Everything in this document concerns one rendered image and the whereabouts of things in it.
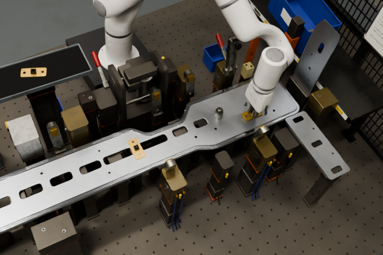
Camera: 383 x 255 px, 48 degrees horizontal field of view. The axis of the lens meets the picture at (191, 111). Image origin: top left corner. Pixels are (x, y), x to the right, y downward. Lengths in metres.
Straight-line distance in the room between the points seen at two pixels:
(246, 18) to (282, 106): 0.49
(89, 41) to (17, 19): 1.41
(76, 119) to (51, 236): 0.40
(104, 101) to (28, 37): 1.84
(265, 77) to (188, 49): 0.88
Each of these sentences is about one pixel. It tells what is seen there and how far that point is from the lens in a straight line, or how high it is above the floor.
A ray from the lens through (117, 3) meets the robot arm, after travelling 1.71.
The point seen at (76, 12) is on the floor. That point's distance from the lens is 3.48.
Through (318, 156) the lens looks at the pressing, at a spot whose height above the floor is 1.00.
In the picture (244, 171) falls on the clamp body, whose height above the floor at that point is 0.83.
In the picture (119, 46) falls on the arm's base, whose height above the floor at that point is 0.93.
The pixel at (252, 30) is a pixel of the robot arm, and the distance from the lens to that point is 1.40.
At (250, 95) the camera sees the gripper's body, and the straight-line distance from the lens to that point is 1.59.
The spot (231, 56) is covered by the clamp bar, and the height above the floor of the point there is 1.13.
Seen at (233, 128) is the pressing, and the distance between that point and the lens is 1.64.
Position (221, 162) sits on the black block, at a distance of 1.57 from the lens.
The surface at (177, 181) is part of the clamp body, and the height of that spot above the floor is 1.04.
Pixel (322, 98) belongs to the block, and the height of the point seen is 1.06.
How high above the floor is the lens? 2.36
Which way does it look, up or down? 55 degrees down
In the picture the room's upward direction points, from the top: 10 degrees clockwise
